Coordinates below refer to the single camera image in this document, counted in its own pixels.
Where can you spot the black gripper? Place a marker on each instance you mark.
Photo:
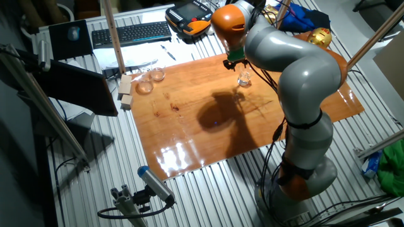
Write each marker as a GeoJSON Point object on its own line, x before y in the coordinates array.
{"type": "Point", "coordinates": [229, 64]}

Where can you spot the clear glass stirring rod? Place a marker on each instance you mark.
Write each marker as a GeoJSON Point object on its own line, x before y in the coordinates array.
{"type": "Point", "coordinates": [245, 74]}

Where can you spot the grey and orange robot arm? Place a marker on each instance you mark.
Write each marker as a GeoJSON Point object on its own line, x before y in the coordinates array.
{"type": "Point", "coordinates": [300, 72]}

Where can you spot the glass beaker with water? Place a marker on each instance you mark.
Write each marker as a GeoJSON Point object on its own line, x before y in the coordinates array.
{"type": "Point", "coordinates": [244, 80]}

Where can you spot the empty glass beaker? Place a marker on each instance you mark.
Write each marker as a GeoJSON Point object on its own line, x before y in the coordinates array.
{"type": "Point", "coordinates": [158, 75]}
{"type": "Point", "coordinates": [145, 85]}

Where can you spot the white rounded plastic object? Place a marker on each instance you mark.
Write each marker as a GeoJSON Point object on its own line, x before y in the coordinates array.
{"type": "Point", "coordinates": [210, 31]}

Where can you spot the black pen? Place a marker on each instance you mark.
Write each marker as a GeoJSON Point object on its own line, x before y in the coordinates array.
{"type": "Point", "coordinates": [168, 52]}

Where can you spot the orange and black teach pendant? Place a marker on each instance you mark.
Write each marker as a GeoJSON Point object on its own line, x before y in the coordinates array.
{"type": "Point", "coordinates": [189, 14]}

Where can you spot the glossy wooden board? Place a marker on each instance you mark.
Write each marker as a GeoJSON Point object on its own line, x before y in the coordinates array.
{"type": "Point", "coordinates": [176, 104]}

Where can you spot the blue cloth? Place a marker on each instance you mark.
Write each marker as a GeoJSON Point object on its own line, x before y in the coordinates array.
{"type": "Point", "coordinates": [300, 17]}

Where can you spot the white paper sheets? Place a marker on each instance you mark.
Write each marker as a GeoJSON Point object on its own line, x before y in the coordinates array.
{"type": "Point", "coordinates": [139, 55]}

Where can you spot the gold piggy bank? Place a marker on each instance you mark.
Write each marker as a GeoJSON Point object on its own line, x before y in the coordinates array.
{"type": "Point", "coordinates": [318, 37]}

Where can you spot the black computer keyboard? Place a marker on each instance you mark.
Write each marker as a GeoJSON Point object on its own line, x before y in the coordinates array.
{"type": "Point", "coordinates": [132, 33]}

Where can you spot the small wooden block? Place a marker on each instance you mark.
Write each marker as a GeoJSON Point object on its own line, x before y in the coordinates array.
{"type": "Point", "coordinates": [126, 79]}
{"type": "Point", "coordinates": [127, 101]}
{"type": "Point", "coordinates": [124, 89]}

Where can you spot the black flat monitor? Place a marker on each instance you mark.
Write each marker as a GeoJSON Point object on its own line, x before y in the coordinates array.
{"type": "Point", "coordinates": [79, 88]}

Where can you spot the grey computer mouse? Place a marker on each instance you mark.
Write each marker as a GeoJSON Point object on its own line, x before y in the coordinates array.
{"type": "Point", "coordinates": [74, 33]}

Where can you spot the black office chair base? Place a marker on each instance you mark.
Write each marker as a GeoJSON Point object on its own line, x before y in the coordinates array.
{"type": "Point", "coordinates": [378, 3]}

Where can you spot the brown cardboard box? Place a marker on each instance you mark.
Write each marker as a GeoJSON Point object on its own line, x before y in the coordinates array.
{"type": "Point", "coordinates": [391, 63]}

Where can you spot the black mouse pad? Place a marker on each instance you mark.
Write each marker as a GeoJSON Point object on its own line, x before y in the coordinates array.
{"type": "Point", "coordinates": [61, 47]}

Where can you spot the white round bucket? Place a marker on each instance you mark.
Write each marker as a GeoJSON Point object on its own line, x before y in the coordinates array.
{"type": "Point", "coordinates": [67, 11]}

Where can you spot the aluminium profile bar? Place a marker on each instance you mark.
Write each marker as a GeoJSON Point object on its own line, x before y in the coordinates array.
{"type": "Point", "coordinates": [382, 143]}

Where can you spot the blue and white tissue pack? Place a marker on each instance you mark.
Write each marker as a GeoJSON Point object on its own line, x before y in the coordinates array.
{"type": "Point", "coordinates": [371, 164]}

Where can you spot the long grey aluminium strut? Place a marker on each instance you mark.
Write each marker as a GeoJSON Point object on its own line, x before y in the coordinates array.
{"type": "Point", "coordinates": [47, 107]}

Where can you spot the green cloth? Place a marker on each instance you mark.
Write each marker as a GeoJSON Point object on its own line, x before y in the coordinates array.
{"type": "Point", "coordinates": [393, 167]}

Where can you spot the black flat bar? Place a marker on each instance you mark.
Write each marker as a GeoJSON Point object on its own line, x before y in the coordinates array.
{"type": "Point", "coordinates": [366, 217]}

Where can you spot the metal spoon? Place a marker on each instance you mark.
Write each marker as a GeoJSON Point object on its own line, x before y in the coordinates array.
{"type": "Point", "coordinates": [377, 208]}

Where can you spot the wooden frame pole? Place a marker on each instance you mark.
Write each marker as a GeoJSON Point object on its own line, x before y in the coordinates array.
{"type": "Point", "coordinates": [113, 34]}
{"type": "Point", "coordinates": [283, 14]}
{"type": "Point", "coordinates": [378, 33]}

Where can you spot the silver camera with blue cap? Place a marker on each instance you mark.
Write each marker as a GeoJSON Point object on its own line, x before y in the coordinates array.
{"type": "Point", "coordinates": [154, 183]}

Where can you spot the short aluminium profile post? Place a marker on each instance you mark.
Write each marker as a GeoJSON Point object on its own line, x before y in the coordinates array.
{"type": "Point", "coordinates": [126, 205]}

